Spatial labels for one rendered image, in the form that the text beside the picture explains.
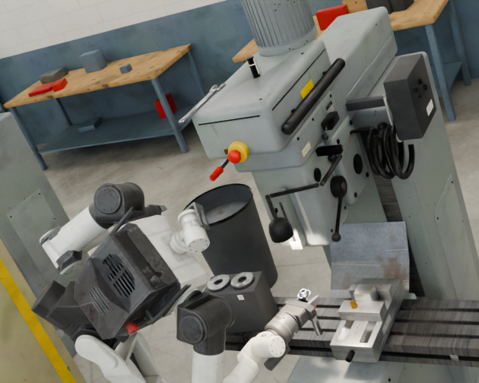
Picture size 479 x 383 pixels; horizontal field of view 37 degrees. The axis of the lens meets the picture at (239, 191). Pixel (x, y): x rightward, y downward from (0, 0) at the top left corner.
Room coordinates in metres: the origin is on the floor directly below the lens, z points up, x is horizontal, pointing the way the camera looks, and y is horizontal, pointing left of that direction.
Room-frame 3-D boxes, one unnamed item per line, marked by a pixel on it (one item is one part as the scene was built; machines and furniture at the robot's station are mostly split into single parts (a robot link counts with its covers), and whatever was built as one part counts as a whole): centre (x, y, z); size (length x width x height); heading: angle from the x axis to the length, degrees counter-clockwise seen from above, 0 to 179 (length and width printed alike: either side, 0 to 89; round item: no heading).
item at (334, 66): (1.99, -0.32, 1.79); 0.45 x 0.04 x 0.04; 143
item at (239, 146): (1.87, -0.04, 1.76); 0.06 x 0.02 x 0.06; 53
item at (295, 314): (1.91, 0.00, 1.13); 0.13 x 0.12 x 0.10; 39
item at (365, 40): (2.45, -0.48, 1.66); 0.80 x 0.23 x 0.20; 143
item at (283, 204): (1.96, -0.11, 1.44); 0.04 x 0.04 x 0.21; 53
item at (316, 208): (2.06, -0.18, 1.47); 0.21 x 0.19 x 0.32; 53
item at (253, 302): (2.26, 0.16, 1.04); 0.22 x 0.12 x 0.20; 62
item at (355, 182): (2.21, -0.30, 1.47); 0.24 x 0.19 x 0.26; 53
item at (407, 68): (2.09, -0.63, 1.62); 0.20 x 0.09 x 0.21; 143
